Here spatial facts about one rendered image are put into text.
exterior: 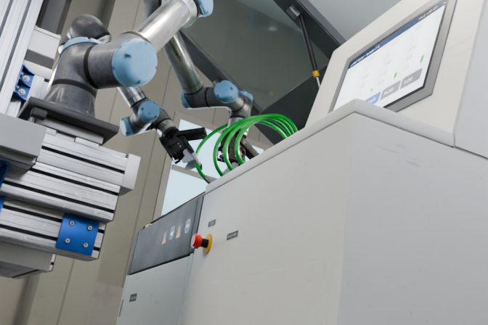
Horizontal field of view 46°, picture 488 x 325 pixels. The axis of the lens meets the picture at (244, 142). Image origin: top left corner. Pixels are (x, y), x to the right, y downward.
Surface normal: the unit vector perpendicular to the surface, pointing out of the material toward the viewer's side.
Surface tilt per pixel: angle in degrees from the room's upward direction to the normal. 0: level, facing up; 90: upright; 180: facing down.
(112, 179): 90
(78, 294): 90
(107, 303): 90
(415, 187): 90
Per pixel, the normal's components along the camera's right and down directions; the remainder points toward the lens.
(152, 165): 0.52, -0.25
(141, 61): 0.85, 0.04
